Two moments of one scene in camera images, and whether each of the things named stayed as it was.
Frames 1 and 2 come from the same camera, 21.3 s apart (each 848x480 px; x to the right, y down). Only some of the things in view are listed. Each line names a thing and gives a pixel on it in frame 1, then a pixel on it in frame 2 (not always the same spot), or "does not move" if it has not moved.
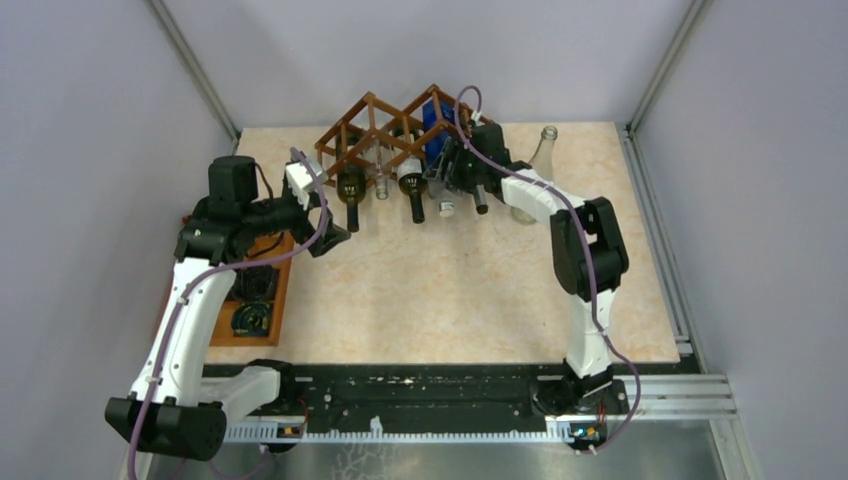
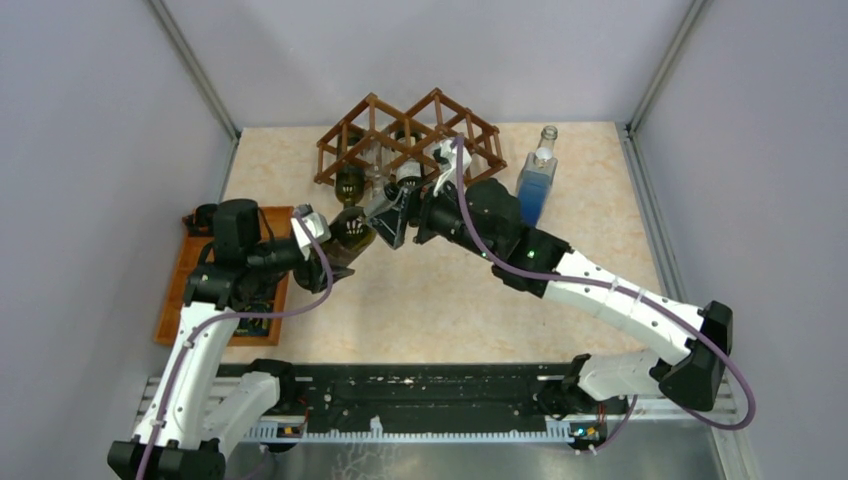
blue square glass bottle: (434, 146) → (536, 178)
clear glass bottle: (542, 162) does not move
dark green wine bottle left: (351, 175) does not move
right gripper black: (455, 151) → (392, 223)
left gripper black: (305, 231) → (318, 279)
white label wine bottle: (410, 176) does not move
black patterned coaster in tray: (252, 319) does not move
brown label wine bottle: (465, 115) → (351, 233)
